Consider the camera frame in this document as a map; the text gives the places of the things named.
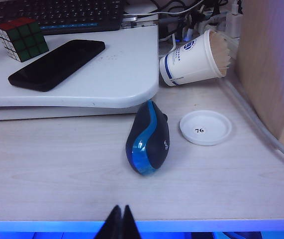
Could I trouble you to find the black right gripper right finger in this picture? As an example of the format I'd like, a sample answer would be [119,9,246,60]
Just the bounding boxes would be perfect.
[123,204,143,239]

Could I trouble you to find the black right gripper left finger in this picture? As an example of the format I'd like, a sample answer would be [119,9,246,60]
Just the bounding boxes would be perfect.
[95,204,124,239]

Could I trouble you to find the blue and black computer mouse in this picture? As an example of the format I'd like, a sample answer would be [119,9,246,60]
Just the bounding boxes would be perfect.
[125,99,171,176]

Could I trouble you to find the white round lid numbered 76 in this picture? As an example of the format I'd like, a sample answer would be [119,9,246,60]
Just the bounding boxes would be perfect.
[179,110,233,147]

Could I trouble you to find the white desk riser platform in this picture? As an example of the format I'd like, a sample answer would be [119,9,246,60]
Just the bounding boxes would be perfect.
[0,24,160,122]

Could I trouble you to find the black smartphone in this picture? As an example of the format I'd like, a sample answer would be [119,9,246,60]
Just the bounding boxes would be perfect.
[7,39,106,93]

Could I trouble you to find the white paper cup blue logo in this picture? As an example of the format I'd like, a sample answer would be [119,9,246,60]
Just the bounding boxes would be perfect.
[159,29,232,88]

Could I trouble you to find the bundle of wooden sticks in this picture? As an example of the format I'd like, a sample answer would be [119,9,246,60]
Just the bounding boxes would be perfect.
[209,31,233,77]

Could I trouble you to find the silver flat adapter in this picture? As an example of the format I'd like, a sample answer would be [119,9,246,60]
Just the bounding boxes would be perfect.
[121,13,159,28]

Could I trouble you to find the Rubik's cube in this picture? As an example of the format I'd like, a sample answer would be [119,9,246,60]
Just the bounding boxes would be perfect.
[0,17,50,63]

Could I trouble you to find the black computer keyboard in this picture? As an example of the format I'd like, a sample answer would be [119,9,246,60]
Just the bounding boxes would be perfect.
[0,0,125,40]

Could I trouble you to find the white power plug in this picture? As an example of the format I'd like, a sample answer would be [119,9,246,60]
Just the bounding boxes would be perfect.
[224,0,242,38]

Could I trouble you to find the thin white cable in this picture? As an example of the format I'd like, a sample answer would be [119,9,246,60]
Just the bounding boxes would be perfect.
[124,0,205,17]

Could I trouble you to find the black cable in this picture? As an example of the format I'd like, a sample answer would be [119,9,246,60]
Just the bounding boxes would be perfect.
[151,0,208,16]

